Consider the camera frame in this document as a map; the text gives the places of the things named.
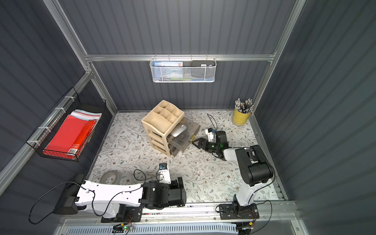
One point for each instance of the white grey computer mouse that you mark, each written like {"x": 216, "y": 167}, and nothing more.
{"x": 178, "y": 130}

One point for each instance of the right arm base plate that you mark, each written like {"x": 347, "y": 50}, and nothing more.
{"x": 233, "y": 211}

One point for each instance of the red folder stack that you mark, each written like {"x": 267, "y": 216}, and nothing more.
{"x": 72, "y": 135}

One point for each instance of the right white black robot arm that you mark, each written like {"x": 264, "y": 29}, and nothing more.
{"x": 254, "y": 167}

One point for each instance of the black wire side basket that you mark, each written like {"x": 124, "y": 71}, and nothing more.
{"x": 44, "y": 133}

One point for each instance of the blue white box in basket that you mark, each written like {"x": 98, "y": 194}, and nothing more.
{"x": 164, "y": 70}

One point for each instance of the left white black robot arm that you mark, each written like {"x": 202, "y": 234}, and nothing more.
{"x": 105, "y": 200}

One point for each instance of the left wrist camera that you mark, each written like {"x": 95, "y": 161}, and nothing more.
{"x": 163, "y": 174}

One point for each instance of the black device in basket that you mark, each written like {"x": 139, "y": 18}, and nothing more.
{"x": 203, "y": 63}

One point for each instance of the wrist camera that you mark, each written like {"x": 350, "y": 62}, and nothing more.
{"x": 163, "y": 174}
{"x": 210, "y": 132}

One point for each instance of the grey drawer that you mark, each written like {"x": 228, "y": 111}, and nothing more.
{"x": 183, "y": 141}

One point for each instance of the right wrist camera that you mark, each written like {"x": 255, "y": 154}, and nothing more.
{"x": 210, "y": 132}

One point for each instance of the beige drawer organizer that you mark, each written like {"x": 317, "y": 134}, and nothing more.
{"x": 159, "y": 123}

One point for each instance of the white mesh wall basket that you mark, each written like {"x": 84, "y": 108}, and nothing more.
{"x": 183, "y": 70}

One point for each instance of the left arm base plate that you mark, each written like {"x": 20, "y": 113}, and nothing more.
{"x": 125, "y": 214}

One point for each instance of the small green circuit board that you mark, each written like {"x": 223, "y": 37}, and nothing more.
{"x": 122, "y": 229}

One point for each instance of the yellow pencil cup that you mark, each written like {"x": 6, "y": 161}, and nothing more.
{"x": 240, "y": 119}

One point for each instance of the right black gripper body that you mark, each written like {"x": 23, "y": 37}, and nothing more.
{"x": 207, "y": 145}

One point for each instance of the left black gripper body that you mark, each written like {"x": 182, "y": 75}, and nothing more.
{"x": 180, "y": 191}

